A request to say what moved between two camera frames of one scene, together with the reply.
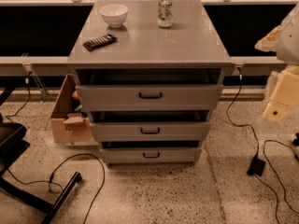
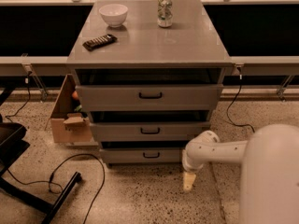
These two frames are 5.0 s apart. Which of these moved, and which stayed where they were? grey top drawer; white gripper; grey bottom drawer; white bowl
Moved: white gripper
Stayed: grey top drawer; grey bottom drawer; white bowl
